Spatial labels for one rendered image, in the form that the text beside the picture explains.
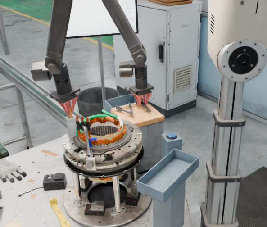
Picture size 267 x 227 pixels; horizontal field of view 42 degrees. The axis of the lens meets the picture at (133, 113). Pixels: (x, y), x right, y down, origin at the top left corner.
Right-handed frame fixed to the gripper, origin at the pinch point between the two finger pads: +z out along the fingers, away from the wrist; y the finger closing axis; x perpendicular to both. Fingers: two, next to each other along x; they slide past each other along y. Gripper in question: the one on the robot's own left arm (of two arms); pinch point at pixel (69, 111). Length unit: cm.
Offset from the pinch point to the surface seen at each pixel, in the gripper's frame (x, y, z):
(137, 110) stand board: -2.0, -37.1, 18.1
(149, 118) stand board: 8.0, -34.9, 17.8
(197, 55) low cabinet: -112, -230, 82
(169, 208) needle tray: 44, -6, 28
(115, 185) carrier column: 21.7, -0.5, 26.0
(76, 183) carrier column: 5.3, 7.2, 28.9
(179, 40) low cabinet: -116, -206, 58
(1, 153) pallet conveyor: -65, 12, 45
